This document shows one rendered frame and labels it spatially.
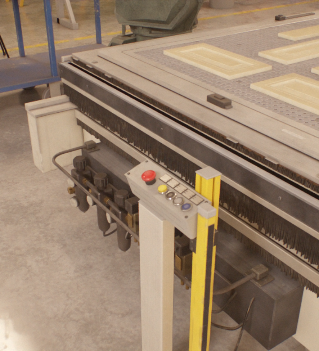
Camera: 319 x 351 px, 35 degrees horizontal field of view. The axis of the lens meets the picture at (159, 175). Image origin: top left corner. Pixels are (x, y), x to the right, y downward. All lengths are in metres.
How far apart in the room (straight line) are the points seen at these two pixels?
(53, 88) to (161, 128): 2.38
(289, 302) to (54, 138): 1.52
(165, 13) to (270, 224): 1.90
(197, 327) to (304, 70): 1.42
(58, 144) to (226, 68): 0.96
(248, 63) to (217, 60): 0.14
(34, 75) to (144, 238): 2.97
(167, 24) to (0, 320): 2.01
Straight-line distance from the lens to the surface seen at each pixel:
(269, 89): 2.12
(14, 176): 3.36
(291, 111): 1.96
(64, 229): 2.79
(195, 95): 2.06
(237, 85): 2.19
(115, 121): 2.31
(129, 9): 3.40
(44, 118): 2.61
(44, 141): 2.66
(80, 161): 2.36
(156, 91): 2.17
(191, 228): 1.25
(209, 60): 2.48
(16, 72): 4.40
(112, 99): 2.28
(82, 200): 2.47
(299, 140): 1.72
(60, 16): 7.39
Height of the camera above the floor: 1.58
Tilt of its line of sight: 29 degrees down
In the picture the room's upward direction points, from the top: straight up
